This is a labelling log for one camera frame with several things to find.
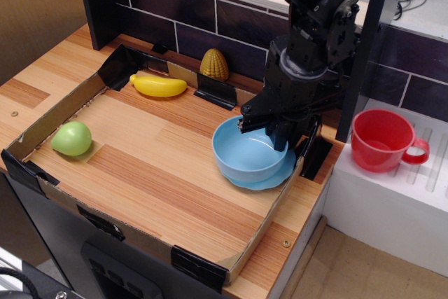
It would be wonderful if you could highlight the red plastic cup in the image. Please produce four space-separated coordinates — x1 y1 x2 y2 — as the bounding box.
351 109 430 173

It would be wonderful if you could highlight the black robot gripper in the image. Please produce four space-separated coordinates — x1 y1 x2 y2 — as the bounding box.
239 60 343 152

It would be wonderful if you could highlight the yellow toy corn cob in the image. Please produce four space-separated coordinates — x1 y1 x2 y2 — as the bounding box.
199 48 230 82

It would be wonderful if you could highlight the white grooved drying rack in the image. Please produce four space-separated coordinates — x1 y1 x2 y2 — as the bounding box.
323 99 447 276

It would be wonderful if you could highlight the light blue plastic bowl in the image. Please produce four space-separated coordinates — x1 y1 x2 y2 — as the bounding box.
211 117 288 183

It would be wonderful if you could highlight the dark right shelf post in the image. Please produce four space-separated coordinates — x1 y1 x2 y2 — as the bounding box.
336 0 398 142

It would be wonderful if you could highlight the light blue plastic plate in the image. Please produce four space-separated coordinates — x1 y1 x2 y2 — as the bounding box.
224 150 296 191

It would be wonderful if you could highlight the yellow toy banana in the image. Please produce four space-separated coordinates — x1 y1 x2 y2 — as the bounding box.
129 74 188 97

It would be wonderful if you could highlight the cardboard fence with black tape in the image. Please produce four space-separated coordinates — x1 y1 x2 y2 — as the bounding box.
1 45 333 298

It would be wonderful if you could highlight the black braided cable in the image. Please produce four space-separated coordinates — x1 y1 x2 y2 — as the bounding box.
0 265 36 299

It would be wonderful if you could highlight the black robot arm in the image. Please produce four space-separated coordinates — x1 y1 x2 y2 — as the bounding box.
238 0 360 151

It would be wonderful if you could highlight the dark left shelf post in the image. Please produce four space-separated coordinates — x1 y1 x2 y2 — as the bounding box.
83 0 120 50

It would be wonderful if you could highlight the black oven control panel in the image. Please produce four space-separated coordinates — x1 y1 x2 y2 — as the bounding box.
81 242 164 299

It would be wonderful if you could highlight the green toy pear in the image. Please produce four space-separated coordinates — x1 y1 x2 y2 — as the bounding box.
51 121 92 157

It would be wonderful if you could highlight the dark shelf post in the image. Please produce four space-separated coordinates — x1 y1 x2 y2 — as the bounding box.
336 0 398 142
83 0 120 50

